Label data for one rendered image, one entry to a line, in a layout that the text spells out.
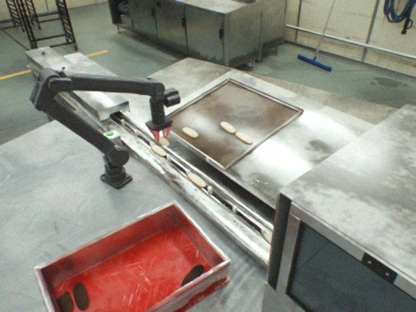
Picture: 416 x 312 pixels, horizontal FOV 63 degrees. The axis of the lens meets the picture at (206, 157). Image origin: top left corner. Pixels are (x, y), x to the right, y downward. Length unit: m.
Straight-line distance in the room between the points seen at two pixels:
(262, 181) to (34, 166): 1.01
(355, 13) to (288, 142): 3.69
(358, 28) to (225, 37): 1.81
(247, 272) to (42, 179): 0.96
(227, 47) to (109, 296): 3.44
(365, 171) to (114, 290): 0.77
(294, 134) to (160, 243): 0.73
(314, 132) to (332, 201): 0.88
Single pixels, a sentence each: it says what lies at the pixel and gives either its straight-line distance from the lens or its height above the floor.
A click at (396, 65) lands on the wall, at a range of 4.88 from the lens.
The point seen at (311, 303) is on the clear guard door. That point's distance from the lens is 0.79.
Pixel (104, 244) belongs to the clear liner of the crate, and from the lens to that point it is 1.14.
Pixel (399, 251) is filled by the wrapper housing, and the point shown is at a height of 1.30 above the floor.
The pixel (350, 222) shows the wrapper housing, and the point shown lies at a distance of 0.62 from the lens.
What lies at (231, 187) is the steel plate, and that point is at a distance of 1.38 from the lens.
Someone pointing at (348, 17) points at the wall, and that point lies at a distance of 5.06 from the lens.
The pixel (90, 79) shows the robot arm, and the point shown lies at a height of 1.28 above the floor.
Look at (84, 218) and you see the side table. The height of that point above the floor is 0.82.
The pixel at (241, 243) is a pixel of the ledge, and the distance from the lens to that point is 1.14.
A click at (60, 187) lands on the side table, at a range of 1.53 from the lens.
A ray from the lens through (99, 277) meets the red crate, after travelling 1.15.
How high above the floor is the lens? 1.73
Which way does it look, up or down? 36 degrees down
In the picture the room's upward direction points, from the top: 2 degrees counter-clockwise
